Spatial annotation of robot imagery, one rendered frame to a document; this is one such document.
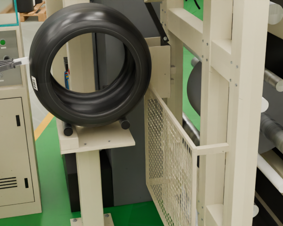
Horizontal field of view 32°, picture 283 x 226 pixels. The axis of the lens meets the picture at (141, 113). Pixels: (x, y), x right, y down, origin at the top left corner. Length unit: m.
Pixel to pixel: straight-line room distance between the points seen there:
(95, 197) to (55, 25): 1.20
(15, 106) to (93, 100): 0.63
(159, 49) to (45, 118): 2.40
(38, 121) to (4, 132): 1.68
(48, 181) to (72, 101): 1.28
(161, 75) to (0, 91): 0.98
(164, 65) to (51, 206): 1.37
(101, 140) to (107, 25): 0.61
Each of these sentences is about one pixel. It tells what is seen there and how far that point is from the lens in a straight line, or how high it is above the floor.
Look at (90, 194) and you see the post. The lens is 3.02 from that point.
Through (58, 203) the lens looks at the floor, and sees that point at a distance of 3.53.
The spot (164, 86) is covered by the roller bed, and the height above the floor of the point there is 0.97.
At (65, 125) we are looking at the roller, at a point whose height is 0.92.
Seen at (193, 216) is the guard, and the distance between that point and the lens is 2.17.
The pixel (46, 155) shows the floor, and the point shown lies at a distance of 4.17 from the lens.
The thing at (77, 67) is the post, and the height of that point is 1.10.
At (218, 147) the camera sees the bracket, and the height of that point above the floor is 0.98.
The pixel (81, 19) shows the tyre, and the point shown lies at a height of 1.44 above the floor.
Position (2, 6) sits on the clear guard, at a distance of 2.96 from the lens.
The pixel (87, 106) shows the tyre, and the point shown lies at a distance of 2.63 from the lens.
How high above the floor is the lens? 1.92
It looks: 23 degrees down
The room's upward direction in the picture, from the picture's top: 1 degrees counter-clockwise
